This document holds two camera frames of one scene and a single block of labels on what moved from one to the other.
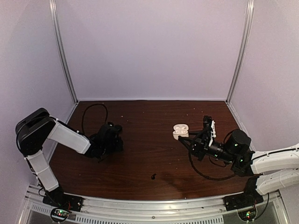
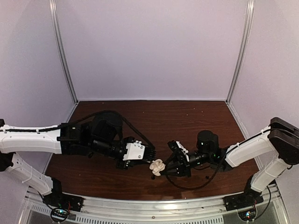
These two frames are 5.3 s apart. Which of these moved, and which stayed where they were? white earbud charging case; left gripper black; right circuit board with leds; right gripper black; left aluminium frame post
Moved: white earbud charging case; left gripper black; right gripper black
Stayed: left aluminium frame post; right circuit board with leds
